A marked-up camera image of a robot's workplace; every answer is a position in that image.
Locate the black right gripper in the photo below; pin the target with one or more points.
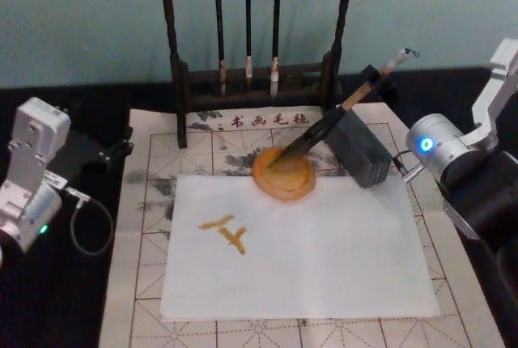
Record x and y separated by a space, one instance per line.
421 103

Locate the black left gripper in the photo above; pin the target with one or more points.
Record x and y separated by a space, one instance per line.
83 154

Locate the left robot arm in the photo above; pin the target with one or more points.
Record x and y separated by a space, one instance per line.
36 129

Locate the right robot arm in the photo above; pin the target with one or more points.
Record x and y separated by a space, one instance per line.
437 141

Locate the white gridded felt mat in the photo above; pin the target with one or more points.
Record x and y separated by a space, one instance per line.
149 186

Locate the grey block with holes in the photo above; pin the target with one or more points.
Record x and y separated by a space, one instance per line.
356 141

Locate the dark wooden brush rack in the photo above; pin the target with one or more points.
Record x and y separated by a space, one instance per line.
172 40

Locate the black calligraphy brush, white bristles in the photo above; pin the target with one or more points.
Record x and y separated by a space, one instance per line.
277 20

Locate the orange ink dish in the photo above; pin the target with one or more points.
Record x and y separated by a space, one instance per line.
283 186

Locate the thin black calligraphy brush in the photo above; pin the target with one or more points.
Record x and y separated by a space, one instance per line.
247 20

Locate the black calligraphy brush, dark bristles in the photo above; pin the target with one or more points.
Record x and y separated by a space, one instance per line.
219 20

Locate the black table cloth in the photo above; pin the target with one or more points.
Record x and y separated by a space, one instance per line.
60 303

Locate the white paper sheet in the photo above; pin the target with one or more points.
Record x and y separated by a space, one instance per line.
303 263

